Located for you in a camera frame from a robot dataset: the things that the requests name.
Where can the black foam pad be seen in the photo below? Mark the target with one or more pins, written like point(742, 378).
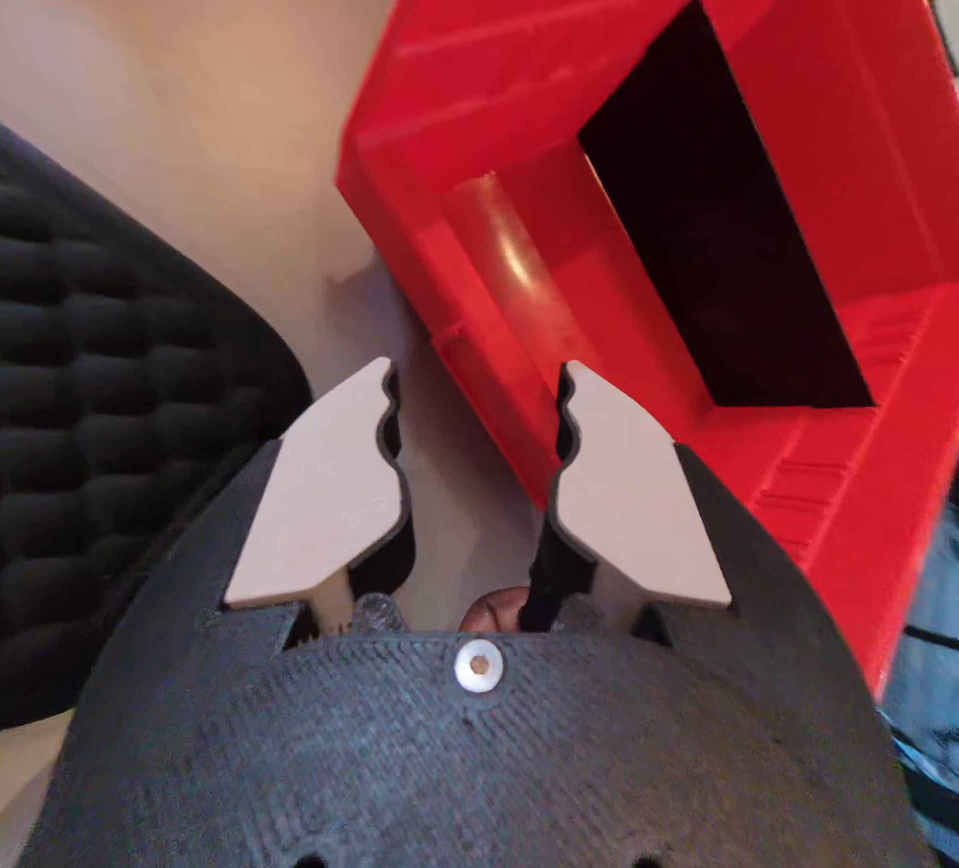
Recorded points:
point(112, 358)

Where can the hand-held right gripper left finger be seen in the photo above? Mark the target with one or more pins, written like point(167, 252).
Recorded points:
point(322, 493)

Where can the black bin divider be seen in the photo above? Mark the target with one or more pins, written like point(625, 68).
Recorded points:
point(712, 209)

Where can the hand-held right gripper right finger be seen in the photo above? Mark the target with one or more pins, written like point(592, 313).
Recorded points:
point(637, 508)

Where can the red divided plastic bin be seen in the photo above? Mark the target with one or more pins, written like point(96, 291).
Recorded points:
point(524, 59)

